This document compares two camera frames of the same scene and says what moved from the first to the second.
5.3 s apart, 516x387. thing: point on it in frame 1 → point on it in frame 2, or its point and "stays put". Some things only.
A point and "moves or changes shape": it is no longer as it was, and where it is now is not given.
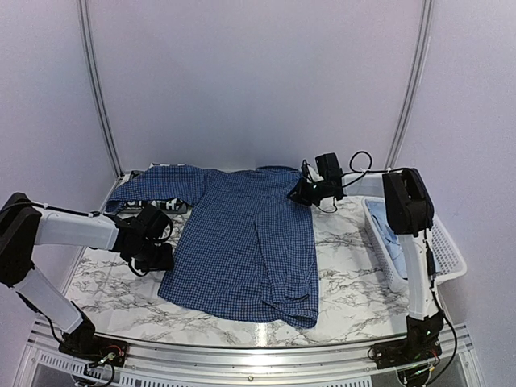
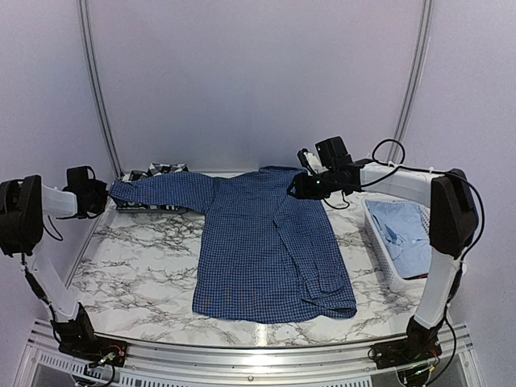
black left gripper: x=166 y=261 → x=101 y=187
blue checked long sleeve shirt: x=246 y=248 moves or changes shape
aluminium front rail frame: x=47 y=364 stays put
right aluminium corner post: x=422 y=43 stays put
